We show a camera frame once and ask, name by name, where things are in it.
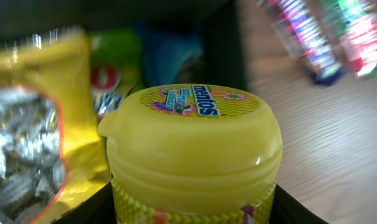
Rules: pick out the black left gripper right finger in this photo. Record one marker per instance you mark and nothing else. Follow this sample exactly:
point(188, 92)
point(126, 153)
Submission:
point(287, 210)

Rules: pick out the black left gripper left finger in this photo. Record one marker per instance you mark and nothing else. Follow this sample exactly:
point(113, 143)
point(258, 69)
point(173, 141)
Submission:
point(98, 209)

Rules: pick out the yellow Hacks candy bag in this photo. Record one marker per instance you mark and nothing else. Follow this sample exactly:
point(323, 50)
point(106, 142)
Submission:
point(52, 159)

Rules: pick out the yellow Mentos gum bottle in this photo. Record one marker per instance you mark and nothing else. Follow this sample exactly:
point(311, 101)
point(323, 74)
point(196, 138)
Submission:
point(192, 153)

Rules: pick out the Haribo gummy candy bag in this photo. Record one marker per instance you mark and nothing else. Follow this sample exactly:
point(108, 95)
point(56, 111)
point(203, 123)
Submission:
point(116, 70)

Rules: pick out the blue Oreo cookie pack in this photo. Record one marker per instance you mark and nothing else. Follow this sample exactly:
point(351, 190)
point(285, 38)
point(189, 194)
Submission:
point(172, 57)

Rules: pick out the dark green open box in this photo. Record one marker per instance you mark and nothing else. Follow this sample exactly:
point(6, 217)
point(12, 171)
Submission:
point(218, 21)

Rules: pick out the purple Dairy Milk bar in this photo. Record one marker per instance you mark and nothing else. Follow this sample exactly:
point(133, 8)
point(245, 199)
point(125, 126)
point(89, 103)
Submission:
point(301, 35)

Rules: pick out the green red KitKat Milo bar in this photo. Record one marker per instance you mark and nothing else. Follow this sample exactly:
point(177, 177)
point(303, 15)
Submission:
point(354, 24)

